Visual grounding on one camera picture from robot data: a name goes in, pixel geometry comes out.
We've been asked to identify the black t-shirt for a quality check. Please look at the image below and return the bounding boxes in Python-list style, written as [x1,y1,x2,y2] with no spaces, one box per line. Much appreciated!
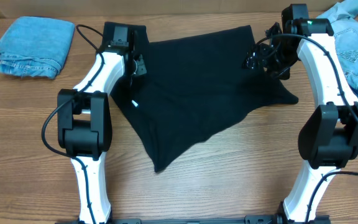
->
[111,26,298,172]

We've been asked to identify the light blue denim jeans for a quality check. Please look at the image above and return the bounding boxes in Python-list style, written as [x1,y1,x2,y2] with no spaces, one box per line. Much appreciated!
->
[318,0,358,91]

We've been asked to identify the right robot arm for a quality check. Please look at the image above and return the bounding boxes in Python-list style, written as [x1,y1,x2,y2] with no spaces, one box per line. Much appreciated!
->
[242,4,358,223]

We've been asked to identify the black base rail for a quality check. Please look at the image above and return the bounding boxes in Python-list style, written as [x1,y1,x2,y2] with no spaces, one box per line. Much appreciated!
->
[54,214,331,224]

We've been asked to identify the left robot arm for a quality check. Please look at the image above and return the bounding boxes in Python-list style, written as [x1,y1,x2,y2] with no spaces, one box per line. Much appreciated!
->
[55,24,140,223]

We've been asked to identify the folded blue jeans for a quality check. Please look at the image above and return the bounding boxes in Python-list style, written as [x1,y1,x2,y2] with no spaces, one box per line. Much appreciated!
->
[0,16,75,80]

